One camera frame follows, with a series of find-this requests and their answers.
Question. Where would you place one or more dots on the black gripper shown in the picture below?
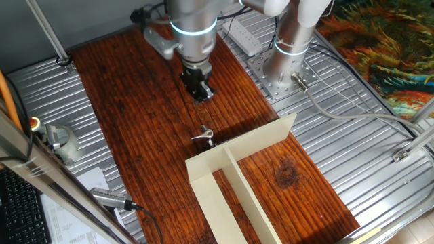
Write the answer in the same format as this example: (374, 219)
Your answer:
(194, 78)

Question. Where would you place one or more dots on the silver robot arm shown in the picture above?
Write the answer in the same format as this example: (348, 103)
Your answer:
(193, 20)

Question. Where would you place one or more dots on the white power strip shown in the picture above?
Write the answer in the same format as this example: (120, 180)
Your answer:
(242, 37)

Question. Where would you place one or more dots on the wood grain board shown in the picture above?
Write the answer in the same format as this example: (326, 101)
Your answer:
(135, 152)

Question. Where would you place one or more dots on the cream partition board stand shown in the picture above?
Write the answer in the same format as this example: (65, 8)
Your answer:
(210, 203)

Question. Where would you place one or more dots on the red emergency stop button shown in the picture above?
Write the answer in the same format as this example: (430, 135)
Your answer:
(34, 122)

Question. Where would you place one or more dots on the white printed paper sheets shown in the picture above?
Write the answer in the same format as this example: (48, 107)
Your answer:
(64, 223)

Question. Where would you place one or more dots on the colourful painted cloth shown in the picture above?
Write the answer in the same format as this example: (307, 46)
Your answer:
(390, 51)

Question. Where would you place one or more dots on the orange tube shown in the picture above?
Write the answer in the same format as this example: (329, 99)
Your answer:
(8, 98)

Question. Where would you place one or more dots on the yellow tape strip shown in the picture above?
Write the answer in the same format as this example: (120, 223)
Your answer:
(368, 234)

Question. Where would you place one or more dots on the black keyboard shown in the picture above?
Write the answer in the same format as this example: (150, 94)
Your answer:
(20, 213)

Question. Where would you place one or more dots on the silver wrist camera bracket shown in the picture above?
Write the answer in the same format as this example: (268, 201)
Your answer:
(161, 42)

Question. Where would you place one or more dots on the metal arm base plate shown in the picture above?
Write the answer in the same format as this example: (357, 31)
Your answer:
(271, 86)

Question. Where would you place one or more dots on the silver camera device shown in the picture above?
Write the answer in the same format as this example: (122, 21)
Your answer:
(108, 198)

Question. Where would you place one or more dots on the grey cylinder mount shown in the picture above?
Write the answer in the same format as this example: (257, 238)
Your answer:
(69, 145)

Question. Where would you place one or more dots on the slanted aluminium post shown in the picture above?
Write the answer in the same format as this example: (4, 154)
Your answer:
(47, 30)

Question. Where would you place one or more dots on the aluminium frame beam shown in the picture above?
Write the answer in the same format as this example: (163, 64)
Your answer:
(51, 176)

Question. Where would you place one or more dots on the aluminium profile strut with bracket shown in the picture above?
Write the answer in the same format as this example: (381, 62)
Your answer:
(417, 142)

